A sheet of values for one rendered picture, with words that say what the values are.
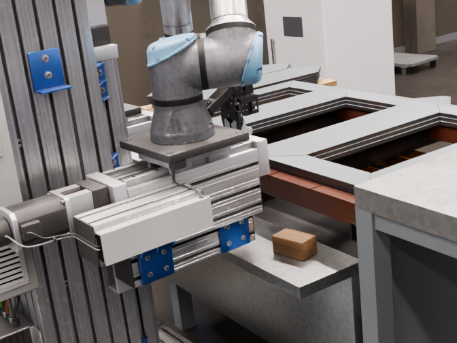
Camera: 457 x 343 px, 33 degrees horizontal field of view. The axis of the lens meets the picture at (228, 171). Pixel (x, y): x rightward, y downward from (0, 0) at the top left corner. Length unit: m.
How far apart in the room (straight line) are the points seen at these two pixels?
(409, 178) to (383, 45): 4.68
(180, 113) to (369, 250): 0.59
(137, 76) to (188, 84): 4.73
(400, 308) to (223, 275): 1.04
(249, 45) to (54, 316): 0.79
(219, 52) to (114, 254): 0.50
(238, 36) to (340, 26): 3.94
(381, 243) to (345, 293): 0.62
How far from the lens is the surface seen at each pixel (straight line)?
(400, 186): 1.30
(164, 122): 1.73
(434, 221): 1.20
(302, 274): 1.86
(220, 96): 2.07
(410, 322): 1.52
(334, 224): 2.47
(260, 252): 1.99
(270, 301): 2.24
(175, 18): 1.94
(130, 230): 1.54
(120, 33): 6.34
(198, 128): 1.72
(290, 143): 2.31
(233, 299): 2.42
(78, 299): 1.90
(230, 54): 1.70
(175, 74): 1.70
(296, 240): 1.92
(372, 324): 1.40
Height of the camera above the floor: 1.49
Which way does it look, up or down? 18 degrees down
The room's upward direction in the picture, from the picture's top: 6 degrees counter-clockwise
